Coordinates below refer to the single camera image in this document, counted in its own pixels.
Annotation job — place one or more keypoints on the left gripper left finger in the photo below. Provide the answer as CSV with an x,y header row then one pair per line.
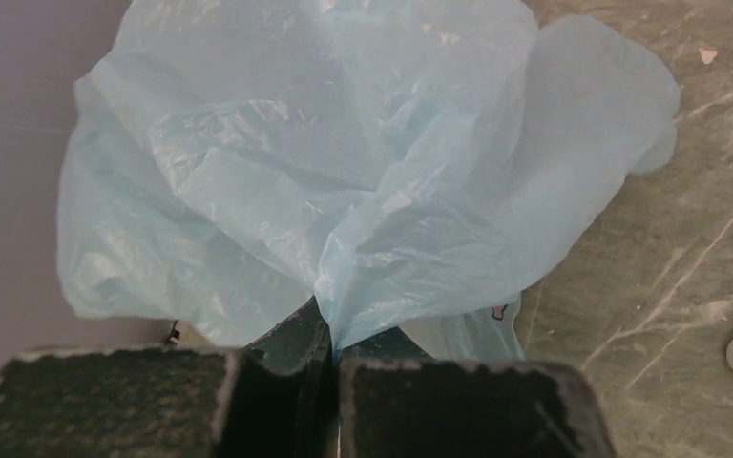
x,y
171,400

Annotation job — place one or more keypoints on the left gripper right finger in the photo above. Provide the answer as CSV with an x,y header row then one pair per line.
x,y
397,401

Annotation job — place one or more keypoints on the light blue plastic bag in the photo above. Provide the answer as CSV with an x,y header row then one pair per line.
x,y
410,165

